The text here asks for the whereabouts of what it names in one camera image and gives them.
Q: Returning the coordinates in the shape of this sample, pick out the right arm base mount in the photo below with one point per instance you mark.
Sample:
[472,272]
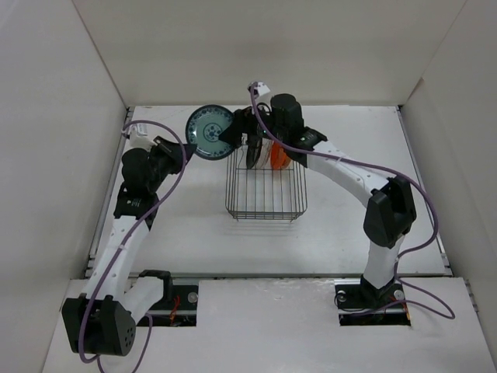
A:
[360,304]

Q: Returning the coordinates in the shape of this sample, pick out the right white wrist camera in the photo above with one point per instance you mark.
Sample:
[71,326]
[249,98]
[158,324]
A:
[257,90]

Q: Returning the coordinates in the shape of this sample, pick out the orange plate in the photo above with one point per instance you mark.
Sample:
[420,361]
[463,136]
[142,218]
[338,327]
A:
[278,158]

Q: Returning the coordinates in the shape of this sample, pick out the black plate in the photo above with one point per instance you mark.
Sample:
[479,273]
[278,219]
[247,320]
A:
[254,148]

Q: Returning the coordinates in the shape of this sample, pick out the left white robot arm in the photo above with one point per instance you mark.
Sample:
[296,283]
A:
[103,319]

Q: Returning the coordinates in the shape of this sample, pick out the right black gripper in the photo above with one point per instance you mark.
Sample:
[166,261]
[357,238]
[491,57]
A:
[243,122]

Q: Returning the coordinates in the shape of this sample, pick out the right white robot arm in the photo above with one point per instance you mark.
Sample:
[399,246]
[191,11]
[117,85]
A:
[389,204]

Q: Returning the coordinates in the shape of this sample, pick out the dark wire dish rack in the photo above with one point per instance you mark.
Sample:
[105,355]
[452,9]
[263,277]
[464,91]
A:
[264,194]

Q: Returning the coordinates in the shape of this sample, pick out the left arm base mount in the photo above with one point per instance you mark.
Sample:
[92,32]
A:
[178,309]

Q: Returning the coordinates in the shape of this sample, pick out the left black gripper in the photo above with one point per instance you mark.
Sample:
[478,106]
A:
[172,151]

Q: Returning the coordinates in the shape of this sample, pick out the clear glass plate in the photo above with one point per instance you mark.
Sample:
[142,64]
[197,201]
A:
[264,154]

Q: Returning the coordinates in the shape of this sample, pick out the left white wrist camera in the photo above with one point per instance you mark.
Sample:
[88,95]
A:
[137,136]

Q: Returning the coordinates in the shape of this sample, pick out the blue floral plate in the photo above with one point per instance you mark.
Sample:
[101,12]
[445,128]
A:
[204,128]

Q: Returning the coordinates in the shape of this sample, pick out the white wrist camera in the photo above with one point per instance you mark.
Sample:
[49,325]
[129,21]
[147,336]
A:
[257,90]
[137,136]

